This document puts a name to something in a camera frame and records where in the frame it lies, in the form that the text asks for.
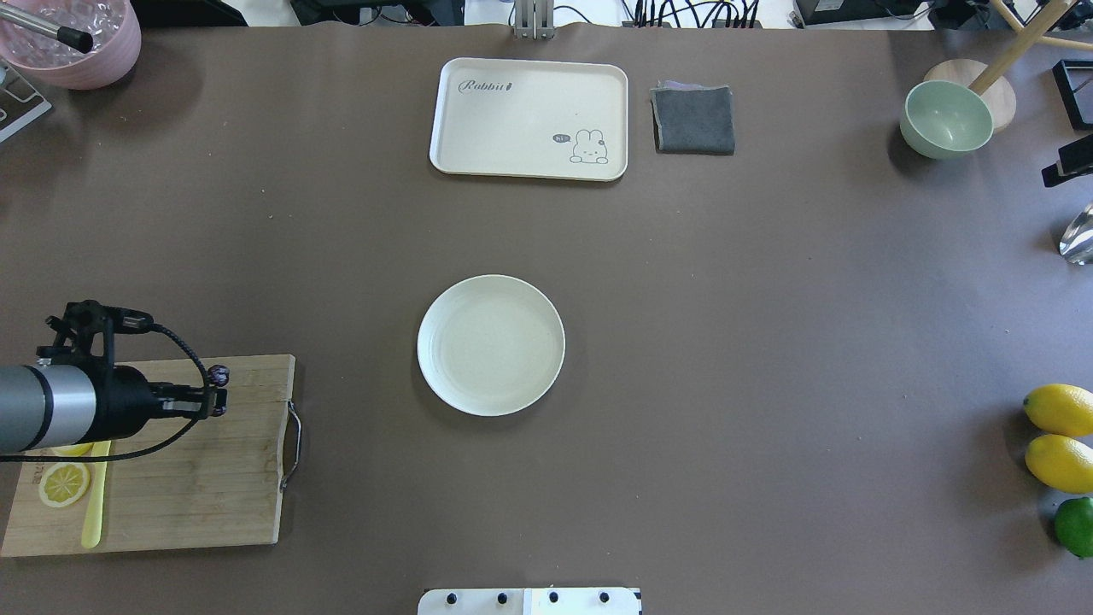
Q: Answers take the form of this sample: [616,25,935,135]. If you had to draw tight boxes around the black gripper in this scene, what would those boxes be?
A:
[90,365,227,442]

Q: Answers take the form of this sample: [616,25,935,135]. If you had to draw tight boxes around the cream round plate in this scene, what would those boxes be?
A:
[415,275,567,417]

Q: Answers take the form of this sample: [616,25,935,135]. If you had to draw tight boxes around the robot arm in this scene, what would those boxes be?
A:
[1,365,230,456]

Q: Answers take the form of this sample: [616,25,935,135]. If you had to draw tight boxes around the cream rabbit tray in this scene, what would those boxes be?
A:
[430,57,628,182]

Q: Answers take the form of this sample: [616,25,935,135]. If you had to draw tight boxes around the bamboo cutting board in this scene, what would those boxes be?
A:
[3,354,296,558]

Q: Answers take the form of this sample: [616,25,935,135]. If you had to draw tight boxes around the lemon slice upper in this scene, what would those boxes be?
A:
[50,442,94,458]

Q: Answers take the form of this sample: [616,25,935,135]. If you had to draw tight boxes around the lemon slice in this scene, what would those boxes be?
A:
[50,442,94,458]
[38,460,92,507]

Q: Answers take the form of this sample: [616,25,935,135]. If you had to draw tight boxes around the lemon slice lower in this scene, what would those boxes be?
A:
[38,460,92,507]

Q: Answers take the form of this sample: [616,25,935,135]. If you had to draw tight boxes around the yellow plastic knife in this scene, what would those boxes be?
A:
[79,460,107,549]

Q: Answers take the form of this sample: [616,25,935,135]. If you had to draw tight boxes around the metal muddler black tip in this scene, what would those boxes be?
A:
[1,3,94,54]

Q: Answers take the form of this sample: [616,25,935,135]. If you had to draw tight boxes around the pink bowl with ice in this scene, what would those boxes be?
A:
[1,1,142,91]

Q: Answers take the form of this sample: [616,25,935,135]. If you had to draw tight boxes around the grey folded cloth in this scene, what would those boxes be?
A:
[651,80,734,155]

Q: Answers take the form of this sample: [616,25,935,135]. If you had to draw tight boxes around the mint green bowl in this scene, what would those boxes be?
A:
[900,80,994,159]

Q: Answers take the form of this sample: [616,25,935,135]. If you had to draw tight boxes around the round wooden stand base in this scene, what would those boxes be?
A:
[922,58,1018,133]

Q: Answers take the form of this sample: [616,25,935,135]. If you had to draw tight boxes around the yellow lemon near lime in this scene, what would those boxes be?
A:
[1024,435,1092,494]

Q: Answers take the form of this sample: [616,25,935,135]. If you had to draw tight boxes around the yellow lemon far from lime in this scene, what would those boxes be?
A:
[1022,383,1092,437]

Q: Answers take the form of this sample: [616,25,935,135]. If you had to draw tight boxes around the green lime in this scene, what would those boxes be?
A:
[1054,497,1092,558]

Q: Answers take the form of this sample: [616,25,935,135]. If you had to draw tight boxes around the stainless steel scoop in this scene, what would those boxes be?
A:
[1058,202,1093,267]

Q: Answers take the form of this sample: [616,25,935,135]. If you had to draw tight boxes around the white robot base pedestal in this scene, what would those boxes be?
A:
[418,587,643,614]

